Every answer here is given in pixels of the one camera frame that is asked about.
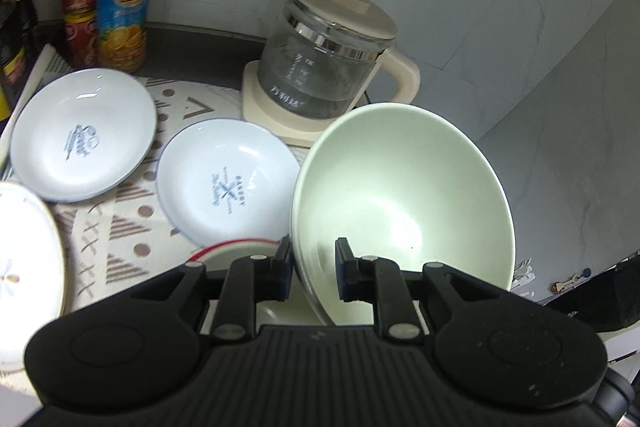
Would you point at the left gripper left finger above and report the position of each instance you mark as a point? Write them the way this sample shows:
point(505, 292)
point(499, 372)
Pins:
point(239, 289)

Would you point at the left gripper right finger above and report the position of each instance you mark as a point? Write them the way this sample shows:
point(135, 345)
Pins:
point(380, 282)

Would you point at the pale green bowl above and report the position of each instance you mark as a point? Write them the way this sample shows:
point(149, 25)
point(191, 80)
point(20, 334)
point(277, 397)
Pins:
point(402, 183)

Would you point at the red rimmed plate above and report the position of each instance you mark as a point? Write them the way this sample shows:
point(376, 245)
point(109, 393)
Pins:
point(220, 256)

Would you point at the white bakery print plate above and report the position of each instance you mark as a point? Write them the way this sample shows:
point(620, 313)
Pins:
point(225, 179)

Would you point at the cream kettle base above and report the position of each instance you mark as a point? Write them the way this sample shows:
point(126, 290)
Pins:
point(280, 116)

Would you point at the white gold-rimmed plate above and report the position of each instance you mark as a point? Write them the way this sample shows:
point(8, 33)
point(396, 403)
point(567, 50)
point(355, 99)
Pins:
point(32, 271)

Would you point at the white blue-rimmed plate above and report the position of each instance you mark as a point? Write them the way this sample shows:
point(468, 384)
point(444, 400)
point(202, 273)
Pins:
point(82, 134)

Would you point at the glass electric kettle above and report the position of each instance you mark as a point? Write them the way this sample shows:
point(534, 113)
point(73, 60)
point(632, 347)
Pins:
point(349, 28)

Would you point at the dark sauce bottle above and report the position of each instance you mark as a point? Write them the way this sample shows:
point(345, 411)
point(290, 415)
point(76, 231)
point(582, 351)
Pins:
point(19, 47)

